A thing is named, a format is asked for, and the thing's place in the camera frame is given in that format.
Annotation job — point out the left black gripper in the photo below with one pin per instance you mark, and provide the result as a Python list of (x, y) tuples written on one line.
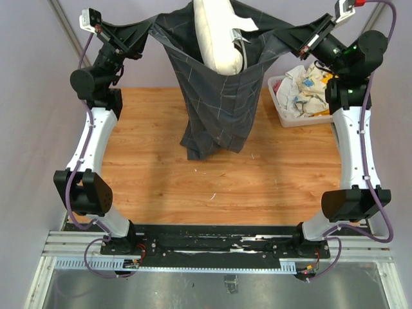
[(127, 41)]

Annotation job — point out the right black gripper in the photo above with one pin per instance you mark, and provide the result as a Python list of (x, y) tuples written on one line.
[(297, 37)]

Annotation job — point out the cream pillow with bear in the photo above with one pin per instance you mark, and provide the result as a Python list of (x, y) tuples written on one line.
[(218, 31)]

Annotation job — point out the dark grey checked pillowcase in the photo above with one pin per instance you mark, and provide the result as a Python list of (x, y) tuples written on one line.
[(221, 109)]

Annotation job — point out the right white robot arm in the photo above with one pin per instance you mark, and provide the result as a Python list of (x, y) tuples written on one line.
[(347, 93)]

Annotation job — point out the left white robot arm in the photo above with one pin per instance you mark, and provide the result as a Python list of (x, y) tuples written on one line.
[(88, 199)]

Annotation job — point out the yellow cloth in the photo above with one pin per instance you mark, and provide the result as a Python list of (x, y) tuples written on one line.
[(324, 81)]

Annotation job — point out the crumpled patterned white cloth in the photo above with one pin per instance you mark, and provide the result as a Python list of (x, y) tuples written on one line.
[(301, 93)]

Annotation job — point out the white plastic basket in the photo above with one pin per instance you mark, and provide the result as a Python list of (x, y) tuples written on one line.
[(292, 122)]

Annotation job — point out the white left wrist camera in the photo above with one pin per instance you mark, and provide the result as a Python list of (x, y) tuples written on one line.
[(88, 19)]

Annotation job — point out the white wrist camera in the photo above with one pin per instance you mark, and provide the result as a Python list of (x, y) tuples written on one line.
[(88, 19), (345, 9)]

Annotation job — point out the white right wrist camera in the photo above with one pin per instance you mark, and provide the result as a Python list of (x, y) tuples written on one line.
[(345, 9)]

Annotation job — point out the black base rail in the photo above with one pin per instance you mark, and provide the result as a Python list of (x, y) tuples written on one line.
[(216, 246)]

